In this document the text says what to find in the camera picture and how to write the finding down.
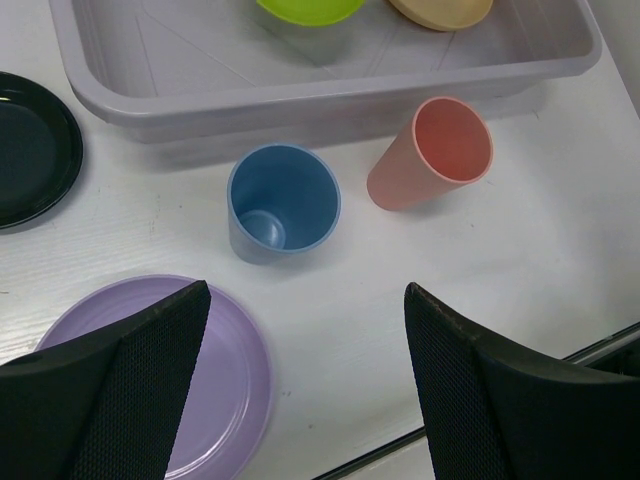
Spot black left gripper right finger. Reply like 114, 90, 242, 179
404, 283, 639, 479

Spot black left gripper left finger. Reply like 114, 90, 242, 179
1, 281, 211, 479

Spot purple plastic plate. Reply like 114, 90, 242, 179
38, 275, 274, 479

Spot black plastic plate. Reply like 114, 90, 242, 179
1, 72, 84, 229

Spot blue plastic cup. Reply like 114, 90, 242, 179
226, 143, 341, 265

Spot coral plastic cup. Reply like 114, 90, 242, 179
366, 97, 494, 211

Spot beige bear plate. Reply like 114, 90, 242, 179
389, 0, 494, 32

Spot green plastic plate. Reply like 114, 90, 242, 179
257, 0, 365, 27

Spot lavender plastic bin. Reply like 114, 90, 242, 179
50, 1, 602, 143

